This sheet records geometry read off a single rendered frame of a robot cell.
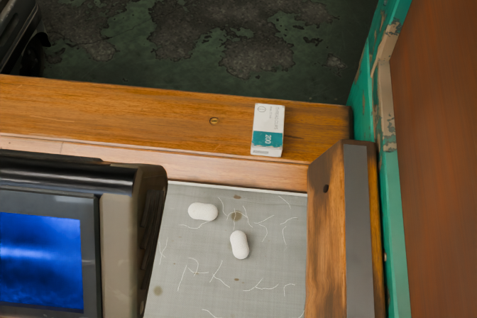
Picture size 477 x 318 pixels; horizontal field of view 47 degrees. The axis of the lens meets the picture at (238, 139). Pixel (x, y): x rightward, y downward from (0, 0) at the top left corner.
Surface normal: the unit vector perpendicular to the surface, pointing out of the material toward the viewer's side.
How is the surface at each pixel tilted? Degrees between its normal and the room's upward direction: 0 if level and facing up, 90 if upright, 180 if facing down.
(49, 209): 58
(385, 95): 0
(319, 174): 66
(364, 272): 0
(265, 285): 0
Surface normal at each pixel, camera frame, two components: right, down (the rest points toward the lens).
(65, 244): -0.06, 0.39
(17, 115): 0.04, -0.57
